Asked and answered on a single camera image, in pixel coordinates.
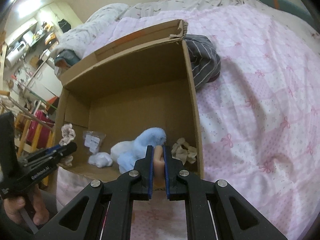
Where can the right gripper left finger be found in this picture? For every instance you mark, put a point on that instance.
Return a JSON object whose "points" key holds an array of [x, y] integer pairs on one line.
{"points": [[103, 210]]}

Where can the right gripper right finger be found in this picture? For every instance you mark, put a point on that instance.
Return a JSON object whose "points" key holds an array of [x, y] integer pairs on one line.
{"points": [[214, 210]]}

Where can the beige lace scrunchie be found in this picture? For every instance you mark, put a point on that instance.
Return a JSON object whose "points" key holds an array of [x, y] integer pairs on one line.
{"points": [[68, 135]]}

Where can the white fluffy soft item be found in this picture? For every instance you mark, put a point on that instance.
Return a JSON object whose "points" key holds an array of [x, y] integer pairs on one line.
{"points": [[100, 160]]}

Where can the person's left hand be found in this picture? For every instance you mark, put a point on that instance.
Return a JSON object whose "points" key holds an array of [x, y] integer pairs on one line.
{"points": [[13, 207]]}

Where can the light blue plush toy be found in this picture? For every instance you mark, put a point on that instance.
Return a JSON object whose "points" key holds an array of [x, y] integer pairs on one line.
{"points": [[126, 153]]}

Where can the crumpled beige scrunchie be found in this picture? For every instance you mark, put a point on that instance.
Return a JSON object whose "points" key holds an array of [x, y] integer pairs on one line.
{"points": [[183, 151]]}

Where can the clear plastic packet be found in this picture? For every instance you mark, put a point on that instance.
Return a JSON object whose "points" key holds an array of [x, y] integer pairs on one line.
{"points": [[93, 140]]}

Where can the pink patterned bed quilt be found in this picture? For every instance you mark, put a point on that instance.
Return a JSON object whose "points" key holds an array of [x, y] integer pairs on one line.
{"points": [[259, 120]]}

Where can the open cardboard box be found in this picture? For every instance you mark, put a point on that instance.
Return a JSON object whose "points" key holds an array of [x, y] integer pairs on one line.
{"points": [[139, 81]]}

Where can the white floral blanket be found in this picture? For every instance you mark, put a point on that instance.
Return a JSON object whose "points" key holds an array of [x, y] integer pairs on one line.
{"points": [[78, 38]]}

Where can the dark striped garment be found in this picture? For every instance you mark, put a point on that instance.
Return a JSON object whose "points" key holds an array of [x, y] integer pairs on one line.
{"points": [[205, 61]]}

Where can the black hanging garment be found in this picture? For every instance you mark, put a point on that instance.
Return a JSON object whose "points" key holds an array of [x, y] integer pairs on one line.
{"points": [[64, 25]]}

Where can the teal bolster pillow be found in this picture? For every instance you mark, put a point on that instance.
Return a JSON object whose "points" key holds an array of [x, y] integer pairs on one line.
{"points": [[289, 7]]}

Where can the yellow wooden frame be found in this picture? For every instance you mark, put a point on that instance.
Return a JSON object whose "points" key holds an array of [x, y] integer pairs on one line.
{"points": [[33, 134]]}

